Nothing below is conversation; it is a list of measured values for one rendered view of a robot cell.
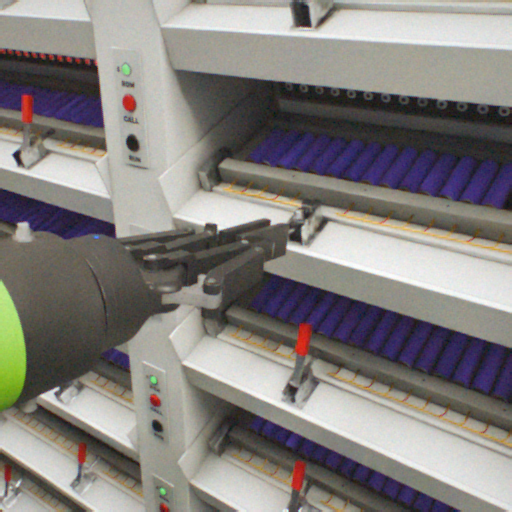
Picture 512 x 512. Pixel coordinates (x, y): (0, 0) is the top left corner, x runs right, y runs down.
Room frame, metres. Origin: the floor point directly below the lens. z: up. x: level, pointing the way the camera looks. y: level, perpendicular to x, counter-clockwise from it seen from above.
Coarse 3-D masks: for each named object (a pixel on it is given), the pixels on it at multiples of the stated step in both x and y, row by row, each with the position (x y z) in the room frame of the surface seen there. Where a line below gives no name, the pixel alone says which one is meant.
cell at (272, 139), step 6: (270, 132) 0.73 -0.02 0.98; (276, 132) 0.72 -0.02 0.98; (282, 132) 0.73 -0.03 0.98; (264, 138) 0.72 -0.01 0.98; (270, 138) 0.71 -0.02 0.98; (276, 138) 0.71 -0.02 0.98; (264, 144) 0.70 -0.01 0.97; (270, 144) 0.71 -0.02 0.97; (276, 144) 0.71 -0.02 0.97; (258, 150) 0.69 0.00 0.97; (264, 150) 0.70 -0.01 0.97; (252, 156) 0.68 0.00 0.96; (258, 156) 0.69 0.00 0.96; (264, 156) 0.69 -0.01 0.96; (258, 162) 0.68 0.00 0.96
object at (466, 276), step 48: (240, 144) 0.74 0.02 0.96; (192, 192) 0.67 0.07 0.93; (336, 240) 0.55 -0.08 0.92; (384, 240) 0.54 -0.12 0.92; (480, 240) 0.51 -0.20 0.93; (336, 288) 0.53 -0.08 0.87; (384, 288) 0.50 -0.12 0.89; (432, 288) 0.47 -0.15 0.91; (480, 288) 0.46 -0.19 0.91; (480, 336) 0.45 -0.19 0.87
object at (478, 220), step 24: (240, 168) 0.66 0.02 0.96; (264, 168) 0.65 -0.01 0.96; (240, 192) 0.64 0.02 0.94; (288, 192) 0.63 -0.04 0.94; (312, 192) 0.61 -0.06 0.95; (336, 192) 0.59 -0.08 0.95; (360, 192) 0.58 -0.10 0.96; (384, 192) 0.57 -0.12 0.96; (408, 192) 0.56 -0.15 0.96; (408, 216) 0.55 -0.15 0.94; (432, 216) 0.53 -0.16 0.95; (456, 216) 0.52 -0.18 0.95; (480, 216) 0.51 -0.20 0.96; (504, 216) 0.50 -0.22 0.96; (456, 240) 0.51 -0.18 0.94; (504, 240) 0.50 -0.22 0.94
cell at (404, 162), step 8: (408, 152) 0.63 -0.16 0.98; (416, 152) 0.63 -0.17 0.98; (400, 160) 0.62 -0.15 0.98; (408, 160) 0.62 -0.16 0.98; (392, 168) 0.61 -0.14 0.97; (400, 168) 0.61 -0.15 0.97; (408, 168) 0.61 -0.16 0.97; (384, 176) 0.60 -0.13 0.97; (392, 176) 0.60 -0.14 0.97; (400, 176) 0.60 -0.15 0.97; (384, 184) 0.59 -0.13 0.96; (392, 184) 0.59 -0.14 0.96
